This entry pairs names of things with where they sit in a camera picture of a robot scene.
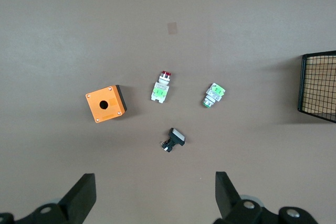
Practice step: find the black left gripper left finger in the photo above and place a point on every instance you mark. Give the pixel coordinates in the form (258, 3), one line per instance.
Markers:
(76, 203)

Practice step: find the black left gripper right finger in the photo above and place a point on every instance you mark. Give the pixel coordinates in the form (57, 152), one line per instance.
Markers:
(228, 197)

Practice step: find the red push button switch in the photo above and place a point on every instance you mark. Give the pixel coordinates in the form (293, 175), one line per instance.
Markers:
(160, 91)

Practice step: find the black square white-face button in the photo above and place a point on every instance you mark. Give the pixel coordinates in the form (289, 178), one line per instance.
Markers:
(176, 136)

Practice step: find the brown tape patch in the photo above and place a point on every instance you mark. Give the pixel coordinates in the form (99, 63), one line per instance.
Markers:
(172, 28)

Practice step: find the orange button enclosure box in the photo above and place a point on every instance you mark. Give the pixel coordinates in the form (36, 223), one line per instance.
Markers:
(110, 108)

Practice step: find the green push button switch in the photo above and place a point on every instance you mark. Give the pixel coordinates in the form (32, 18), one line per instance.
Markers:
(215, 94)

